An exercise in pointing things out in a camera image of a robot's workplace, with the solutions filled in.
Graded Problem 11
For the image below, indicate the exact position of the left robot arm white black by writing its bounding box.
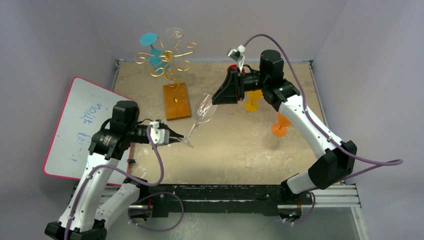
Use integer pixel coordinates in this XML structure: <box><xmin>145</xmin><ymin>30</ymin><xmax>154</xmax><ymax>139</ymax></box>
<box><xmin>44</xmin><ymin>100</ymin><xmax>183</xmax><ymax>240</ymax></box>

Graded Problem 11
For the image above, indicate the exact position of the whiteboard with pink frame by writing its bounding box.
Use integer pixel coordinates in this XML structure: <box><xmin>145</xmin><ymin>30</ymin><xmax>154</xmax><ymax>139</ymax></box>
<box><xmin>42</xmin><ymin>77</ymin><xmax>127</xmax><ymax>180</ymax></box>

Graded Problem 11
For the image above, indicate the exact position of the yellow plastic wine glass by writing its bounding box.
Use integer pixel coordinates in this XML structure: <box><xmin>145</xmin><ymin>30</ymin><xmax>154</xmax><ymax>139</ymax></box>
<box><xmin>244</xmin><ymin>90</ymin><xmax>263</xmax><ymax>112</ymax></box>

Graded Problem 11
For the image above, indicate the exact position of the small black clip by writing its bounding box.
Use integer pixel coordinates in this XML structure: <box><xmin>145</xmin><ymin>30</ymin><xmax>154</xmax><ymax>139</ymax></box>
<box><xmin>127</xmin><ymin>158</ymin><xmax>136</xmax><ymax>164</ymax></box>

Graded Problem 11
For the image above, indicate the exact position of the wooden rack base board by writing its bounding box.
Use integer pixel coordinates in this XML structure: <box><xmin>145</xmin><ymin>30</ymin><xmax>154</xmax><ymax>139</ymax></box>
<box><xmin>163</xmin><ymin>82</ymin><xmax>192</xmax><ymax>121</ymax></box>

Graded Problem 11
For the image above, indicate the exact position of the blue plastic wine glass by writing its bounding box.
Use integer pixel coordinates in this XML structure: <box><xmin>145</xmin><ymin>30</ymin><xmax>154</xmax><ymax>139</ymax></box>
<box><xmin>139</xmin><ymin>32</ymin><xmax>169</xmax><ymax>74</ymax></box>

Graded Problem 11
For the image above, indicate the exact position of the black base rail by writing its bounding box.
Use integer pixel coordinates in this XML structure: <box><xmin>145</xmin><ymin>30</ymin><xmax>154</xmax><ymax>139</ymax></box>
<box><xmin>134</xmin><ymin>183</ymin><xmax>314</xmax><ymax>220</ymax></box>

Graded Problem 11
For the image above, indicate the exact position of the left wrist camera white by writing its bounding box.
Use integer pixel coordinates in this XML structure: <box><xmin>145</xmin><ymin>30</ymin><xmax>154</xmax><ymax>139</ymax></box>
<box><xmin>148</xmin><ymin>121</ymin><xmax>170</xmax><ymax>146</ymax></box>

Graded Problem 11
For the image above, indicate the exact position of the clear wine glass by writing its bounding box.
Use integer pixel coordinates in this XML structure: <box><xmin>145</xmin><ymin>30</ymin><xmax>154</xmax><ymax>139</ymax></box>
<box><xmin>165</xmin><ymin>27</ymin><xmax>184</xmax><ymax>41</ymax></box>
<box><xmin>177</xmin><ymin>92</ymin><xmax>218</xmax><ymax>148</ymax></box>

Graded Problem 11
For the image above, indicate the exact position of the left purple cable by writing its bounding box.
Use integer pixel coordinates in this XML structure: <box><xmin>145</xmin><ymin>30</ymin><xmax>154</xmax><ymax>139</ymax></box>
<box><xmin>62</xmin><ymin>125</ymin><xmax>166</xmax><ymax>240</ymax></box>

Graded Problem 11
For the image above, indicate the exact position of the orange plastic wine glass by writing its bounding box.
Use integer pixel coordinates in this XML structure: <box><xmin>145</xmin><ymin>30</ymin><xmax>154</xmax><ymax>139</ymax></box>
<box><xmin>271</xmin><ymin>113</ymin><xmax>292</xmax><ymax>137</ymax></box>

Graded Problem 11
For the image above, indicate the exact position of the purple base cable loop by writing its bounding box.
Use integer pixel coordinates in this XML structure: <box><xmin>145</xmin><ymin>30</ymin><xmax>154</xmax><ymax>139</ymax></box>
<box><xmin>127</xmin><ymin>191</ymin><xmax>185</xmax><ymax>233</ymax></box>

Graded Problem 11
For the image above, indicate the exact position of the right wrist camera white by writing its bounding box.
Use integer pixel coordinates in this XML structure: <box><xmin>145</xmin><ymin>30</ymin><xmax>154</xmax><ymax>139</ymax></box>
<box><xmin>227</xmin><ymin>45</ymin><xmax>246</xmax><ymax>72</ymax></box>

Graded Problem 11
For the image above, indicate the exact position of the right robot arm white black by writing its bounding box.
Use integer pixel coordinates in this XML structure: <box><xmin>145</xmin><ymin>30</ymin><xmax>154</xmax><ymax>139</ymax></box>
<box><xmin>212</xmin><ymin>46</ymin><xmax>357</xmax><ymax>204</ymax></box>

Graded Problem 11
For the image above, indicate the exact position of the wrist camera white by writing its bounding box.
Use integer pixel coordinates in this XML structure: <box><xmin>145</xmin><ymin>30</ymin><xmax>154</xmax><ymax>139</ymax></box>
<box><xmin>148</xmin><ymin>121</ymin><xmax>170</xmax><ymax>146</ymax></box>
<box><xmin>227</xmin><ymin>45</ymin><xmax>246</xmax><ymax>72</ymax></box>

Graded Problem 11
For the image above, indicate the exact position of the gold wire wine glass rack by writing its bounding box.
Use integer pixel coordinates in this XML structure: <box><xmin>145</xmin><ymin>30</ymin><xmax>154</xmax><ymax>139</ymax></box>
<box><xmin>133</xmin><ymin>35</ymin><xmax>199</xmax><ymax>86</ymax></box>

